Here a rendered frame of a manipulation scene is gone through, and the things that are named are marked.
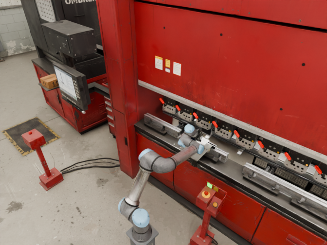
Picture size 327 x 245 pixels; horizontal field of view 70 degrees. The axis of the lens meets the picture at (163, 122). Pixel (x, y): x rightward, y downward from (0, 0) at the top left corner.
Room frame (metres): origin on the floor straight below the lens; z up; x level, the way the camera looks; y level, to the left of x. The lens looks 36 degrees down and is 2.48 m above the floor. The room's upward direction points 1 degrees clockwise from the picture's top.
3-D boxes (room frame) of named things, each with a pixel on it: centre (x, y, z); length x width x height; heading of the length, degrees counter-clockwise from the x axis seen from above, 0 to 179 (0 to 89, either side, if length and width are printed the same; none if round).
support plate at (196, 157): (1.61, -0.31, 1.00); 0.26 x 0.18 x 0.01; 141
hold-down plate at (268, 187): (1.30, -0.84, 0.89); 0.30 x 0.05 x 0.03; 51
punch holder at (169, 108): (1.99, -0.08, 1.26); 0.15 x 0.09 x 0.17; 51
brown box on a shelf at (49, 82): (2.90, 1.56, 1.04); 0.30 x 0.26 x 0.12; 45
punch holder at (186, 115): (1.87, -0.23, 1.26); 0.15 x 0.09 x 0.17; 51
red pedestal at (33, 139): (2.02, 1.48, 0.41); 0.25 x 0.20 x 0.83; 141
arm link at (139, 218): (0.92, 0.16, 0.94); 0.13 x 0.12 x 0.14; 48
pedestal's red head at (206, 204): (1.24, -0.42, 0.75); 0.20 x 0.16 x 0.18; 52
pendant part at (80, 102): (2.05, 0.89, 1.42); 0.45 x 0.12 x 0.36; 47
